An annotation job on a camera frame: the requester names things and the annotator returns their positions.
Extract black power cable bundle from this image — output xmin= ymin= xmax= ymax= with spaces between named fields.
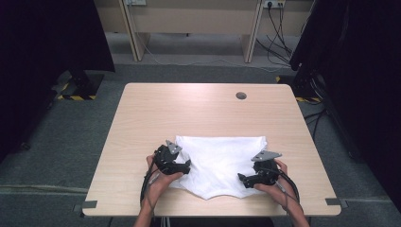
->
xmin=254 ymin=2 xmax=295 ymax=68

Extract person's left hand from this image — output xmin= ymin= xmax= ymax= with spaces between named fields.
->
xmin=145 ymin=154 xmax=185 ymax=211

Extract black curtain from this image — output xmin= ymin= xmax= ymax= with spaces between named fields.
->
xmin=0 ymin=0 xmax=116 ymax=163
xmin=288 ymin=0 xmax=401 ymax=213

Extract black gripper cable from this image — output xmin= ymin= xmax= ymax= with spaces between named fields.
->
xmin=139 ymin=158 xmax=161 ymax=219
xmin=266 ymin=166 xmax=301 ymax=216

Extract black metal stand base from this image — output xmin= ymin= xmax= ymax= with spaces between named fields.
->
xmin=51 ymin=69 xmax=106 ymax=102
xmin=275 ymin=69 xmax=326 ymax=106

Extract person's right hand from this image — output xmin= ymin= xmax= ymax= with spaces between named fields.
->
xmin=253 ymin=158 xmax=301 ymax=212

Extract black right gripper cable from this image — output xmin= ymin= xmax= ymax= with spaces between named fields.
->
xmin=266 ymin=166 xmax=301 ymax=216

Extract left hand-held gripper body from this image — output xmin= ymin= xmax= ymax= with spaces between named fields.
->
xmin=152 ymin=139 xmax=187 ymax=176

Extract black floor cables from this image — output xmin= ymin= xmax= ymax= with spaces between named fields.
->
xmin=303 ymin=107 xmax=329 ymax=141

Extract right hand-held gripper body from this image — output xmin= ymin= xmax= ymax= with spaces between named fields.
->
xmin=247 ymin=149 xmax=283 ymax=187

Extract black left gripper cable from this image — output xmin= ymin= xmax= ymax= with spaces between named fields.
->
xmin=139 ymin=158 xmax=161 ymax=219

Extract white printed T-shirt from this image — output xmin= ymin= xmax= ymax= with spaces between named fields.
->
xmin=168 ymin=135 xmax=269 ymax=201

